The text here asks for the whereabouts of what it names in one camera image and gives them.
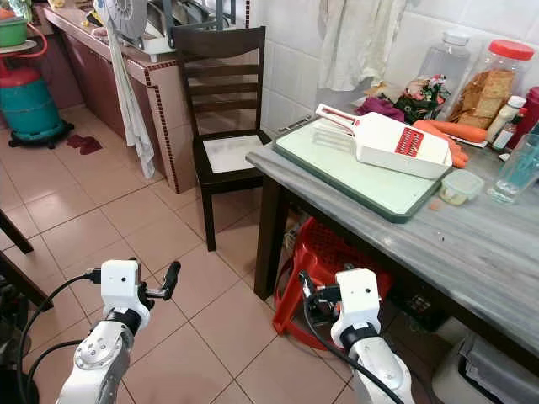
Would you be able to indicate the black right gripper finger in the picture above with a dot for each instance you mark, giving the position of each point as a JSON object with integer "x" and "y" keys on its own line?
{"x": 306, "y": 284}

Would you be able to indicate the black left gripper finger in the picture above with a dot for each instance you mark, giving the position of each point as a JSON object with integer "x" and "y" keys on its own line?
{"x": 173, "y": 274}

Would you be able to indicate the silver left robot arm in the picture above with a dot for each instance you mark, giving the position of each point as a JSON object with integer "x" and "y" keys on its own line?
{"x": 101, "y": 358}

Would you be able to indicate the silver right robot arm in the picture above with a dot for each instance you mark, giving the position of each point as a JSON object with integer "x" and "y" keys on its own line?
{"x": 375, "y": 362}

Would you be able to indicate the red plastic stool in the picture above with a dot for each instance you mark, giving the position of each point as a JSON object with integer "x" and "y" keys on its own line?
{"x": 320, "y": 248}

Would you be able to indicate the grey marble dining table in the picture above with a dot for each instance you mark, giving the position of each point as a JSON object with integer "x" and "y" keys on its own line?
{"x": 429, "y": 244}

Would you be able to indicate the green rimmed cutting board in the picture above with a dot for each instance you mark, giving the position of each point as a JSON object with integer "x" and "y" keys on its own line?
{"x": 337, "y": 164}

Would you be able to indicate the dark wooden furniture leg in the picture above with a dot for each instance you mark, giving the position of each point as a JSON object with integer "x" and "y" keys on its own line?
{"x": 21, "y": 269}

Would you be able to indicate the black floor stand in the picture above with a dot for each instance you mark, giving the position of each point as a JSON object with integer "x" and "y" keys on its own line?
{"x": 10, "y": 353}

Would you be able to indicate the white mandoline slicer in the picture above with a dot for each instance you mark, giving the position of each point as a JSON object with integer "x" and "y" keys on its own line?
{"x": 392, "y": 145}

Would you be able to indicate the tiled kitchen counter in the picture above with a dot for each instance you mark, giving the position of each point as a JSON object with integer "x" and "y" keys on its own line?
{"x": 173, "y": 109}

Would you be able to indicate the long white hanging towel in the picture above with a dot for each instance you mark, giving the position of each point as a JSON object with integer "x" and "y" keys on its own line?
{"x": 135, "y": 109}

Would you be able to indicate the small clear plastic container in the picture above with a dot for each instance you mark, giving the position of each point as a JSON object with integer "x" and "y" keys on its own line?
{"x": 461, "y": 187}

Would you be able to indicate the grey plastic bin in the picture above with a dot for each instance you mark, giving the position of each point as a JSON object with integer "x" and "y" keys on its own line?
{"x": 488, "y": 374}

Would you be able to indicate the purple cloth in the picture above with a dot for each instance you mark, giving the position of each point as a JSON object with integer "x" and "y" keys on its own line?
{"x": 379, "y": 108}

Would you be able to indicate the dark wooden chair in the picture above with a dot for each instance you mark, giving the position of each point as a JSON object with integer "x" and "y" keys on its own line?
{"x": 219, "y": 84}

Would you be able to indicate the long orange carrot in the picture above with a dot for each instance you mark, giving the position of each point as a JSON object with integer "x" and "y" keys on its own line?
{"x": 455, "y": 130}

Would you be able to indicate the flower print packet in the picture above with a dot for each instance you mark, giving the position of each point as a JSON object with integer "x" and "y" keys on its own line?
{"x": 421, "y": 97}

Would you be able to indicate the teal gas cylinder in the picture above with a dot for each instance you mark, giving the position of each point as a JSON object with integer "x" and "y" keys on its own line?
{"x": 29, "y": 105}

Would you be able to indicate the clear drinking glass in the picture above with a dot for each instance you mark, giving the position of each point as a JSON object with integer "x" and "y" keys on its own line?
{"x": 514, "y": 172}

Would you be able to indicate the small white bottle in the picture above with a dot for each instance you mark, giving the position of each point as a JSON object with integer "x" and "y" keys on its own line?
{"x": 505, "y": 114}

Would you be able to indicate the metal dish rack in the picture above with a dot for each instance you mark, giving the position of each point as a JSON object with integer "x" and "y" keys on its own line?
{"x": 194, "y": 17}

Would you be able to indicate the white electric fan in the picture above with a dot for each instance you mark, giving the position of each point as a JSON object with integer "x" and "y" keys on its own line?
{"x": 132, "y": 17}

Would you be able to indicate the clear jar white lid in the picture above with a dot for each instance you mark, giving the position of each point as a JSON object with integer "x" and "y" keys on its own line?
{"x": 442, "y": 59}

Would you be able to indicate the red lid cracker jar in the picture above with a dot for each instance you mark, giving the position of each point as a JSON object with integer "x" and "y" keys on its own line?
{"x": 493, "y": 88}

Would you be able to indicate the dark red bottle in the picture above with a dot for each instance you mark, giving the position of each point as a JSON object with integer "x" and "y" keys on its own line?
{"x": 529, "y": 114}

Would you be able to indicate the green cooking pot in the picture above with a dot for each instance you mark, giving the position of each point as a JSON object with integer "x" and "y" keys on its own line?
{"x": 12, "y": 32}

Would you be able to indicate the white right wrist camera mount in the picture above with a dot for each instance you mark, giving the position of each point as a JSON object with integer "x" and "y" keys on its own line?
{"x": 356, "y": 296}

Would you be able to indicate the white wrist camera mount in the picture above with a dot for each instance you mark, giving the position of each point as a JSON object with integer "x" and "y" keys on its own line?
{"x": 120, "y": 283}
{"x": 356, "y": 296}

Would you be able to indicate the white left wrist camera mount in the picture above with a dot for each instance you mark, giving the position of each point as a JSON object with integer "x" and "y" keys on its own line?
{"x": 120, "y": 283}

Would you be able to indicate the white cloth on wall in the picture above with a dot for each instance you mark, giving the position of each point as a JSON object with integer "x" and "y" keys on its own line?
{"x": 362, "y": 42}

